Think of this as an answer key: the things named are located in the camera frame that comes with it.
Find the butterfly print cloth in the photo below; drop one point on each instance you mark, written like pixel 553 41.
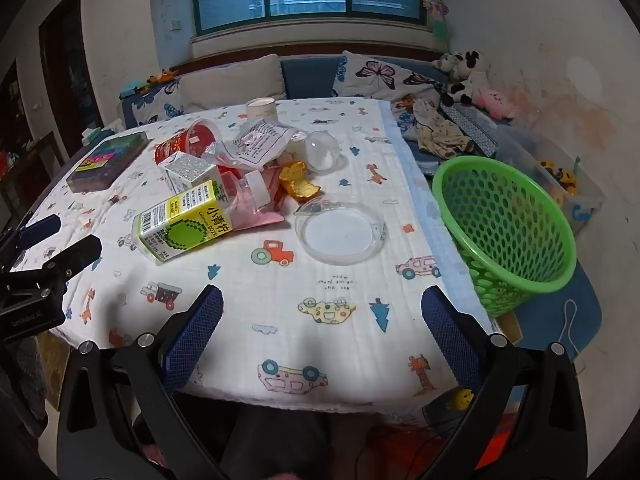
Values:
pixel 165 105

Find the plain white pillow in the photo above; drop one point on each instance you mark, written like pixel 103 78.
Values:
pixel 230 80

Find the green plastic mesh basket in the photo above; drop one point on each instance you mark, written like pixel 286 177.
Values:
pixel 500 220

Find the pink plastic bag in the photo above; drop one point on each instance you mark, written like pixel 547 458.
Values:
pixel 260 217

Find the grey patterned cushion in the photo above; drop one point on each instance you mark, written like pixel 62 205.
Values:
pixel 472 127

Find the clear labelled plastic bag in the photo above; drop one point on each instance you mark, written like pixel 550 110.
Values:
pixel 260 142

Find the red instant noodle cup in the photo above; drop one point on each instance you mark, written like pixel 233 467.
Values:
pixel 200 135

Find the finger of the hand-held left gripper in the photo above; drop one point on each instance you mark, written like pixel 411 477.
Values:
pixel 75 255
pixel 40 227

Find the white paper cup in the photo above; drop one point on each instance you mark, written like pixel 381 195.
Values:
pixel 261 110

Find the teal tissue pack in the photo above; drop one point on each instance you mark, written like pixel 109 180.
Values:
pixel 97 135

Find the dark wooden door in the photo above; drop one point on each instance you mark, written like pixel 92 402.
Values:
pixel 65 60

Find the teal toy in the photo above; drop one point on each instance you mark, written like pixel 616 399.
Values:
pixel 131 91

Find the dark colourful flat box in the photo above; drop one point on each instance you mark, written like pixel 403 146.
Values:
pixel 107 160

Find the orange toy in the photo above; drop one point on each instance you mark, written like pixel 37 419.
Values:
pixel 160 80

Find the black white cow plush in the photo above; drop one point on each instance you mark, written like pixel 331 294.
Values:
pixel 467 80

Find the yellow toy vehicles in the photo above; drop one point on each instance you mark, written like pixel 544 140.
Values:
pixel 562 177

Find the golden crumpled wrapper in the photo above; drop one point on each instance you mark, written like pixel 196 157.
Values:
pixel 295 180

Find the hanging pastel decoration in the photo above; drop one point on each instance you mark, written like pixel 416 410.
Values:
pixel 437 10

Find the clear round plastic lid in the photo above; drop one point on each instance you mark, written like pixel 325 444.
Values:
pixel 340 232

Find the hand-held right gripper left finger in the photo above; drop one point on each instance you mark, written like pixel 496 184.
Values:
pixel 200 330

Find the butterfly print pillow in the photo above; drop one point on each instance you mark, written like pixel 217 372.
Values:
pixel 380 77

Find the small white patterned carton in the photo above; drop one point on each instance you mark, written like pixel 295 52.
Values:
pixel 187 170

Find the yellow green drink carton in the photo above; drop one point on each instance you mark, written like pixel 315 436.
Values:
pixel 185 225

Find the clear plastic dome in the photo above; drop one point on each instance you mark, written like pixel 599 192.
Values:
pixel 322 152

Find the white printed blanket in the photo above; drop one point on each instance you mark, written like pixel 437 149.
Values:
pixel 300 320

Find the yellow smiley toy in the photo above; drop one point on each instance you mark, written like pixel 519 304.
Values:
pixel 460 399

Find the pink plush toy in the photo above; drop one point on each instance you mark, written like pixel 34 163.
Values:
pixel 492 102

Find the blue sofa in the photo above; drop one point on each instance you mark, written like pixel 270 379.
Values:
pixel 307 77

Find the beige crumpled clothes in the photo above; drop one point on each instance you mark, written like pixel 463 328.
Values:
pixel 440 130

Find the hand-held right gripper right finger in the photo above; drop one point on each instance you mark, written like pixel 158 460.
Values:
pixel 450 335

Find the clear plastic storage box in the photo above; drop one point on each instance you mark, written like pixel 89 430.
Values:
pixel 585 200

